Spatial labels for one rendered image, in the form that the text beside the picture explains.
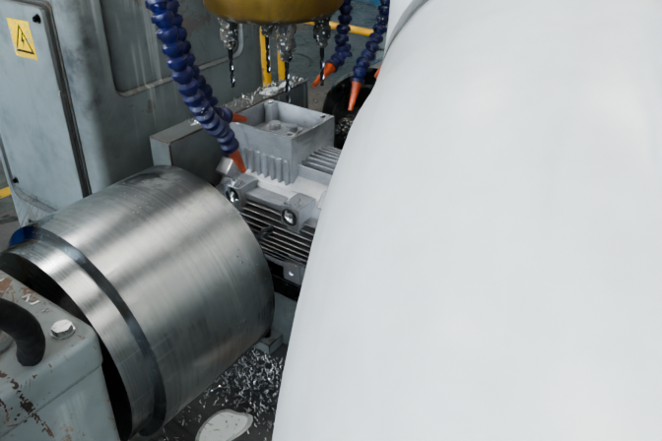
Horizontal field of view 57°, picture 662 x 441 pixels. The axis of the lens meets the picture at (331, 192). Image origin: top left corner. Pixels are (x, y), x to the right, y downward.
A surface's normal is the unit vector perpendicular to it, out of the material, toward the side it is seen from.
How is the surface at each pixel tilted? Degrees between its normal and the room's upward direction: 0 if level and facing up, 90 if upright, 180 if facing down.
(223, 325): 81
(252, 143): 90
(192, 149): 90
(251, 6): 90
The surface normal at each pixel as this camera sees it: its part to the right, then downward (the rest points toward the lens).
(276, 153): -0.57, 0.40
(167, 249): 0.48, -0.54
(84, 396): 0.82, 0.28
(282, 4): 0.21, 0.48
